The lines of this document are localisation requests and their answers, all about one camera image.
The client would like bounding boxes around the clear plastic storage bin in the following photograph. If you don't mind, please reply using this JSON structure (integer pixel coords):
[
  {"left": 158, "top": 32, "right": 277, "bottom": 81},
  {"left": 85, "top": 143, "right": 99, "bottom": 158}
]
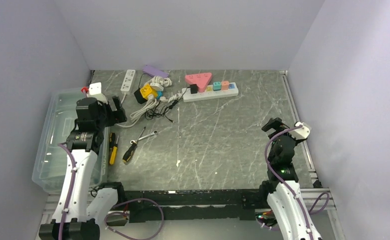
[{"left": 32, "top": 87, "right": 111, "bottom": 194}]

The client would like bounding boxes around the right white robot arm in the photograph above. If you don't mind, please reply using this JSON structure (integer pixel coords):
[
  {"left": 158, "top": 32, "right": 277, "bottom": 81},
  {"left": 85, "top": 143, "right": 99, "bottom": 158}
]
[{"left": 258, "top": 117, "right": 322, "bottom": 240}]

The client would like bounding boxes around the white coiled power cable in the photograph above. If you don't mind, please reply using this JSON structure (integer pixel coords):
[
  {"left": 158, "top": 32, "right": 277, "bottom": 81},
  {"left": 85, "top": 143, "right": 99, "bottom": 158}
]
[{"left": 115, "top": 75, "right": 186, "bottom": 129}]

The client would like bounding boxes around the pink triangular power strip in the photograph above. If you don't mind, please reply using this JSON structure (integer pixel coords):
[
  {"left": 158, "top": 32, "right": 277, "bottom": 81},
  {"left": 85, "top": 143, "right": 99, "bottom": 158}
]
[{"left": 185, "top": 72, "right": 212, "bottom": 93}]

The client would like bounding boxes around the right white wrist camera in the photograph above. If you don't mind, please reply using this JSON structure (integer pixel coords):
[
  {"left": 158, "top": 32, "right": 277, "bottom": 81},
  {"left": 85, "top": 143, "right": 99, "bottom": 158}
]
[{"left": 292, "top": 121, "right": 311, "bottom": 140}]

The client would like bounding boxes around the black power adapter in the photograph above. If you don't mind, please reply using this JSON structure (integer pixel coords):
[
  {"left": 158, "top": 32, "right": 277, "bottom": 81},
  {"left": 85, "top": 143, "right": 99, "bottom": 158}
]
[{"left": 190, "top": 84, "right": 198, "bottom": 95}]

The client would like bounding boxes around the silver ratchet wrench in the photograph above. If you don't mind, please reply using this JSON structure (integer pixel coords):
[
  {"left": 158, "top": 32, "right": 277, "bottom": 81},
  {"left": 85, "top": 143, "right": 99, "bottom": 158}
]
[{"left": 137, "top": 130, "right": 158, "bottom": 142}]

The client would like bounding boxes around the orange plug adapter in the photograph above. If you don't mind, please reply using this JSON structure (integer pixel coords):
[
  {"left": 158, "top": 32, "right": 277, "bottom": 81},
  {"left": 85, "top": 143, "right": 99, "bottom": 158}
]
[{"left": 221, "top": 80, "right": 230, "bottom": 91}]

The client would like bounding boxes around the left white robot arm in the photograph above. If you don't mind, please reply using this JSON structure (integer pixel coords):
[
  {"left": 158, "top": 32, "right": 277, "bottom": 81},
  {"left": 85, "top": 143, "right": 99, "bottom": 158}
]
[{"left": 39, "top": 96, "right": 127, "bottom": 240}]

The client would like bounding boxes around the black yellow screwdriver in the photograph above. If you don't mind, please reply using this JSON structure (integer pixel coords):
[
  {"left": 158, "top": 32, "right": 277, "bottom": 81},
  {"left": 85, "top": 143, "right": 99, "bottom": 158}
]
[{"left": 122, "top": 127, "right": 146, "bottom": 163}]

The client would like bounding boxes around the black base frame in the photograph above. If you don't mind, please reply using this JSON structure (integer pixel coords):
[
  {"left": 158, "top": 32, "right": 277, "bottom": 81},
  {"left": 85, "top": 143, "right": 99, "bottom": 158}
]
[{"left": 111, "top": 188, "right": 271, "bottom": 223}]

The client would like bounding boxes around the teal plug adapter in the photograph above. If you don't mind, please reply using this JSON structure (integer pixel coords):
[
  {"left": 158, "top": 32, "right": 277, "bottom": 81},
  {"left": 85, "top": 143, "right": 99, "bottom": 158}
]
[{"left": 212, "top": 81, "right": 222, "bottom": 91}]

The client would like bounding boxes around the small white power strip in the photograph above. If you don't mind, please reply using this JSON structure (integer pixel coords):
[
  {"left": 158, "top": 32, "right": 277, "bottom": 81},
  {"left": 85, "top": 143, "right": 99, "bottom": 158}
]
[{"left": 120, "top": 69, "right": 136, "bottom": 94}]

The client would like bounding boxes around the yellow cube socket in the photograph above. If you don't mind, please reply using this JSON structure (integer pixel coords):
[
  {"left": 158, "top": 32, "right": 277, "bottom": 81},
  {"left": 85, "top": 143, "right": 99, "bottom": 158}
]
[{"left": 140, "top": 84, "right": 158, "bottom": 100}]

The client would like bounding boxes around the white long power strip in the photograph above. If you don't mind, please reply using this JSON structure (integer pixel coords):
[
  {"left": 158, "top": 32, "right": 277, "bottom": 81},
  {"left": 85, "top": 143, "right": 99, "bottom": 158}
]
[{"left": 182, "top": 82, "right": 239, "bottom": 103}]

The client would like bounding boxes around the yellow black small tool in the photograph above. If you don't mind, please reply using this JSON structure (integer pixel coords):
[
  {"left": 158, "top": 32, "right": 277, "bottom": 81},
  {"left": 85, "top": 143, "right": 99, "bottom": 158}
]
[{"left": 109, "top": 132, "right": 119, "bottom": 165}]

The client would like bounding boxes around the blue cube socket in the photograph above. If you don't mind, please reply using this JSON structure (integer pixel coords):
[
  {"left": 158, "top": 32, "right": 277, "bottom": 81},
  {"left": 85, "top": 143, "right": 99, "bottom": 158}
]
[{"left": 156, "top": 91, "right": 163, "bottom": 100}]

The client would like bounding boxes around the black cube adapter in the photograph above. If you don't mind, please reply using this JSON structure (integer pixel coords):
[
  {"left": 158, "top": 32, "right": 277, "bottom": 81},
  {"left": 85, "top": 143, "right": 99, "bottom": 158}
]
[{"left": 134, "top": 88, "right": 148, "bottom": 105}]

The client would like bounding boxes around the purple flat box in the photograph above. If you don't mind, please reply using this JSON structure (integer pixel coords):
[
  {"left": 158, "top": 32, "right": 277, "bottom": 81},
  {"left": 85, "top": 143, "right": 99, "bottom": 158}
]
[{"left": 142, "top": 65, "right": 169, "bottom": 78}]

